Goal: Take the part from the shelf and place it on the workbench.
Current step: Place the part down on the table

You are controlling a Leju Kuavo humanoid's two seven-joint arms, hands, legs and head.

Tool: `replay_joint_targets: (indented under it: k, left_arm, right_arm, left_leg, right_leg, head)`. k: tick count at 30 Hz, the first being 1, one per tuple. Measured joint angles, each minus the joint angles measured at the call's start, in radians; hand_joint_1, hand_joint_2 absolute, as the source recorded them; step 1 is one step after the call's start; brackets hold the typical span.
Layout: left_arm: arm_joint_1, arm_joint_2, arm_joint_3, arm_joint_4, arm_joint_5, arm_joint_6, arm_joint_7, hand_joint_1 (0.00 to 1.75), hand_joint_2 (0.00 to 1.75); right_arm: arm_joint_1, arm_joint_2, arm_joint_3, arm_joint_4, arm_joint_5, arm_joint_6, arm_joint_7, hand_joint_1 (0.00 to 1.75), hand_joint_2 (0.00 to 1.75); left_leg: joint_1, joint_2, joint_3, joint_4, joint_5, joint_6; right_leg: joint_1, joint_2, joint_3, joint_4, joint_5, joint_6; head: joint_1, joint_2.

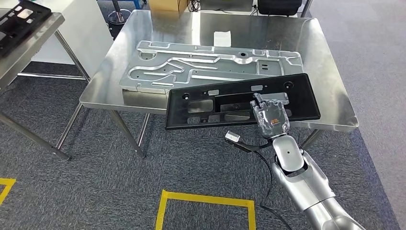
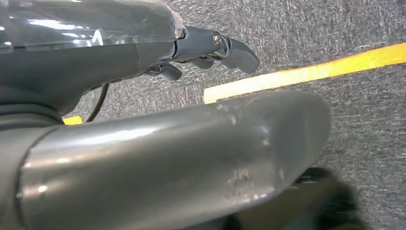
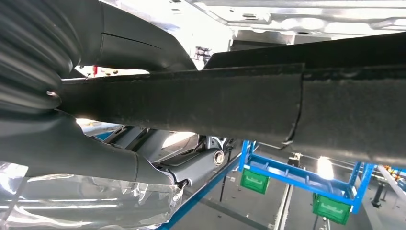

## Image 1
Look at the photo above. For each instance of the white cabinet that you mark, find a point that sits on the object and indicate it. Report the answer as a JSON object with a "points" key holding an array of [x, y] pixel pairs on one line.
{"points": [[79, 31]]}

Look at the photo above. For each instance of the black carry case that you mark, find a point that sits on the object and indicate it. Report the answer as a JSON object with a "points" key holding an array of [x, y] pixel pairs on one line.
{"points": [[279, 7]]}

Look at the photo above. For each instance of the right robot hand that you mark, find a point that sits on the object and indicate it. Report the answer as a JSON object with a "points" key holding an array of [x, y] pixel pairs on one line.
{"points": [[272, 119]]}

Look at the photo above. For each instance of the stamped aluminium panel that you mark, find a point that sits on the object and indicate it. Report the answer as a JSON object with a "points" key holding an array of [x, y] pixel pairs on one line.
{"points": [[165, 63]]}

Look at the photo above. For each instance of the stainless steel workbench table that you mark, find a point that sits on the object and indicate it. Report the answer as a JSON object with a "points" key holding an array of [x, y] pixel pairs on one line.
{"points": [[285, 38]]}

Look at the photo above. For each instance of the black plastic plate frame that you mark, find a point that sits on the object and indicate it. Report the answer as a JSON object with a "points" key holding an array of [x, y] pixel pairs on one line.
{"points": [[38, 12], [301, 104]]}

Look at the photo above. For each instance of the stainless steel side table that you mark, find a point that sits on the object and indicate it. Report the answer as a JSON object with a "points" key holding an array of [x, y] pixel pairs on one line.
{"points": [[28, 50]]}

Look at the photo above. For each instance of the yellow floor tape square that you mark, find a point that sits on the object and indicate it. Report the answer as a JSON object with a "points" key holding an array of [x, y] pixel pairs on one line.
{"points": [[8, 182], [206, 198]]}

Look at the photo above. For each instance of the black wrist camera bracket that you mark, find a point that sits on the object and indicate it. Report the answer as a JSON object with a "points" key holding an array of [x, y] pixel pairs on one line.
{"points": [[250, 147]]}

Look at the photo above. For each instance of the brown cardboard box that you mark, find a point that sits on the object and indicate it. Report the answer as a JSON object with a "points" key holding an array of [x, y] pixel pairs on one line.
{"points": [[165, 4]]}

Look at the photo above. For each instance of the metal stanchion post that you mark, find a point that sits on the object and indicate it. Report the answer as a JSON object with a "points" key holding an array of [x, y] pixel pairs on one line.
{"points": [[119, 16]]}

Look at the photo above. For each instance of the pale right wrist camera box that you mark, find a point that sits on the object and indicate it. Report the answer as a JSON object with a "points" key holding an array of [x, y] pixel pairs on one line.
{"points": [[232, 136]]}

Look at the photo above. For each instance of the white paper sheet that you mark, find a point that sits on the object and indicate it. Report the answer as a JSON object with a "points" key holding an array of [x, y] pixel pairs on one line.
{"points": [[222, 38]]}

